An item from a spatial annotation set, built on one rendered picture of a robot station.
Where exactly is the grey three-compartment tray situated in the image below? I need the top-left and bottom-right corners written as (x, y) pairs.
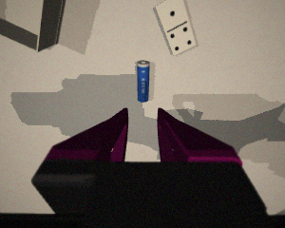
top-left (0, 0), bottom-right (66, 52)

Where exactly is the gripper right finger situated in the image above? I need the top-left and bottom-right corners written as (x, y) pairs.
top-left (157, 108), bottom-right (242, 166)

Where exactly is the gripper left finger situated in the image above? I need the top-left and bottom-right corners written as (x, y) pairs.
top-left (44, 108), bottom-right (128, 162)

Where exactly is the white domino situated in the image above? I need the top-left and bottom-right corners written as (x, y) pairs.
top-left (155, 0), bottom-right (196, 55)

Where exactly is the blue aa battery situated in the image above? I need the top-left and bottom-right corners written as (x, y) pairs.
top-left (137, 61), bottom-right (150, 103)

